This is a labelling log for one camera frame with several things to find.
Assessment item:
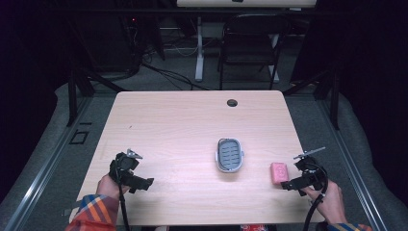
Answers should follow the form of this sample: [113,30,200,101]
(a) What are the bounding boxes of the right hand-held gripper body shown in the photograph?
[293,146,329,193]

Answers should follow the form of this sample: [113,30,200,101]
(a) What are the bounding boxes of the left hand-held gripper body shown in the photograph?
[108,148,144,187]

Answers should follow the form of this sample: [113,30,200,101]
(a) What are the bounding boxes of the pink soap bar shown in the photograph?
[269,162,290,186]

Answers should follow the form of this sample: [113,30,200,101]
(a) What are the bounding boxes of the grey soap dish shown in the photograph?
[214,138,245,174]

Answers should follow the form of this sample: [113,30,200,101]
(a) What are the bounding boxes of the person's left hand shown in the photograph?
[95,173,131,202]

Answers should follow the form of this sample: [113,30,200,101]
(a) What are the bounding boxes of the person's right hand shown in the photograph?
[302,179,344,225]

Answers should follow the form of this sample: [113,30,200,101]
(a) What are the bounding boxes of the red patterned cloth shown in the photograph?
[240,223,268,231]

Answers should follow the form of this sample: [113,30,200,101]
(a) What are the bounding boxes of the white desk with legs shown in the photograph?
[175,0,318,83]

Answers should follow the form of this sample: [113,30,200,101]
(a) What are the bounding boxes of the black folding chair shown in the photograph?
[218,13,292,91]

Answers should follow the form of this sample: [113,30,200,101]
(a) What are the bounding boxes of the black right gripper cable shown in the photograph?
[302,163,329,231]

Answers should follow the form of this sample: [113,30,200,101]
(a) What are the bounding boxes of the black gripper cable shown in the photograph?
[117,182,131,231]
[302,163,329,231]

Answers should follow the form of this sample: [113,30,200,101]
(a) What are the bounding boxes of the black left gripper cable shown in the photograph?
[117,182,131,231]

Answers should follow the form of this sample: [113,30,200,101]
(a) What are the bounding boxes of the aluminium floor rail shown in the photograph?
[2,95,94,231]
[316,95,390,231]

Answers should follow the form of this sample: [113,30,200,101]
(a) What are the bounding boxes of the black metal frame stand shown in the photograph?
[282,62,342,131]
[64,61,130,128]

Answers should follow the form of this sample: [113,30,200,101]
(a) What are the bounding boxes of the black cables on floor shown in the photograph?
[138,41,213,91]

